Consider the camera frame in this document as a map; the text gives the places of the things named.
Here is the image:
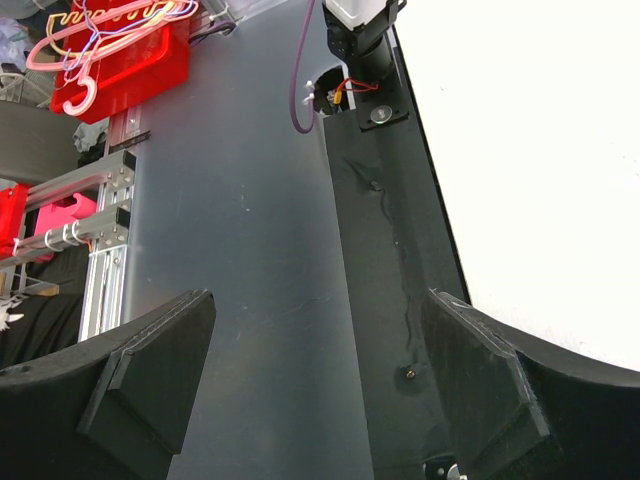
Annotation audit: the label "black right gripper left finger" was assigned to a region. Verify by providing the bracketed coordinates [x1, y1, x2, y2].
[1, 290, 216, 479]

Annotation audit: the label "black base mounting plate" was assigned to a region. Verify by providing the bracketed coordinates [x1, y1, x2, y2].
[324, 53, 467, 479]

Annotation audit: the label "pink hangers in bin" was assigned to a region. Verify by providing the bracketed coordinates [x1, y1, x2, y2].
[25, 0, 201, 117]

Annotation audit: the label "red plastic bin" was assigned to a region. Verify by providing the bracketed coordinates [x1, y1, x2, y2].
[49, 0, 191, 125]

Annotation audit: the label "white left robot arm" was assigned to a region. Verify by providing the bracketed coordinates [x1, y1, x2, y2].
[323, 1, 408, 131]

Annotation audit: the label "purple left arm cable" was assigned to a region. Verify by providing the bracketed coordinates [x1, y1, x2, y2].
[289, 0, 317, 135]

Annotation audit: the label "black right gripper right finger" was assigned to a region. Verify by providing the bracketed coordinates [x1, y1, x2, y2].
[422, 289, 639, 479]

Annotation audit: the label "aluminium frame rail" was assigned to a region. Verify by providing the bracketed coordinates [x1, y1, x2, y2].
[1, 107, 150, 341]

